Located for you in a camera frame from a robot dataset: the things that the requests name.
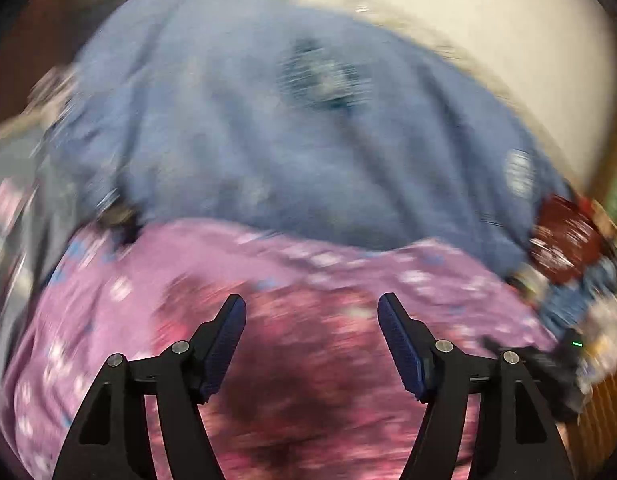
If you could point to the grey floral bedsheet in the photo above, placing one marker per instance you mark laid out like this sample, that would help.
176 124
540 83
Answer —
18 210

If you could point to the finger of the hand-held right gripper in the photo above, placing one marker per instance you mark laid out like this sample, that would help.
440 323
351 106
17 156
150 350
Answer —
508 347

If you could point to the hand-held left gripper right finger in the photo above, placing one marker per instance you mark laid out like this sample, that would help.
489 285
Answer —
402 351

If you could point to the brown wooden furniture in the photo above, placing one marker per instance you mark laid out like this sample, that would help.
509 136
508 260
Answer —
43 35

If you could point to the blue plaid quilt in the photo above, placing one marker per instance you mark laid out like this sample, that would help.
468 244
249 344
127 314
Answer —
248 135

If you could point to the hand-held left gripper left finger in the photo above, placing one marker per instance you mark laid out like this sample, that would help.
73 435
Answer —
222 351

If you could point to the maroon printed cloth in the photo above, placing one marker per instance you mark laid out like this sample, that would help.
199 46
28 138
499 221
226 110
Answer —
563 240

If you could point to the dark pink floral garment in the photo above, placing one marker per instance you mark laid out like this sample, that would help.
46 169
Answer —
298 360

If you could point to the pile of colourful clutter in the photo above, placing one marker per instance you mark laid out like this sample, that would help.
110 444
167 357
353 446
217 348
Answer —
588 300

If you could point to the ribbed wooden panel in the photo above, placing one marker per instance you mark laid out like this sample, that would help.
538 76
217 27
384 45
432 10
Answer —
605 410

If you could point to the purple floral blanket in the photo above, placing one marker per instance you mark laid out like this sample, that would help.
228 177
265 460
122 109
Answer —
103 320

